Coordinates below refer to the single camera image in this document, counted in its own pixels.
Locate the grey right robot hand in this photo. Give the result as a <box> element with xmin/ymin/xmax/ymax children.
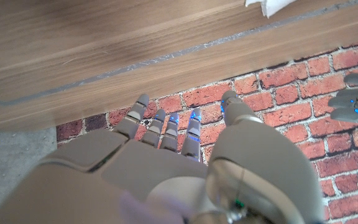
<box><xmin>0</xmin><ymin>90</ymin><xmax>326</xmax><ymax>224</ymax></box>

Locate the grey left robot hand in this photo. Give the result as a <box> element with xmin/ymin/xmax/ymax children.
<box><xmin>328</xmin><ymin>72</ymin><xmax>358</xmax><ymax>126</ymax></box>

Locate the white cloth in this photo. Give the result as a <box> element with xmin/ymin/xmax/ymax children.
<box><xmin>244</xmin><ymin>0</ymin><xmax>296</xmax><ymax>19</ymax></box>

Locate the red brick printed backdrop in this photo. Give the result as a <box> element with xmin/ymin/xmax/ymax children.
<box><xmin>56</xmin><ymin>39</ymin><xmax>358</xmax><ymax>224</ymax></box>

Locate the grey tape outline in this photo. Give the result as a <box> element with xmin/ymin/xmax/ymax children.
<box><xmin>0</xmin><ymin>0</ymin><xmax>358</xmax><ymax>106</ymax></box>

